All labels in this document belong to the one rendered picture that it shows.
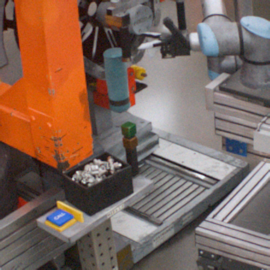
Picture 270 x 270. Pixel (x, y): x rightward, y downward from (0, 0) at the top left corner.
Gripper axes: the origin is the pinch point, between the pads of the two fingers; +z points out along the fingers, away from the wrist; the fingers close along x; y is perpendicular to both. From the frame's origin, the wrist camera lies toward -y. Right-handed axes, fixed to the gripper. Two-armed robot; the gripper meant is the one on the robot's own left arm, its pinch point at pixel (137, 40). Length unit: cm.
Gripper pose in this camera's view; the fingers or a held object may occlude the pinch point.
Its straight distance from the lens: 299.6
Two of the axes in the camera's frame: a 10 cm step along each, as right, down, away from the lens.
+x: 0.3, -4.6, 8.9
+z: -10.0, 0.6, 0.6
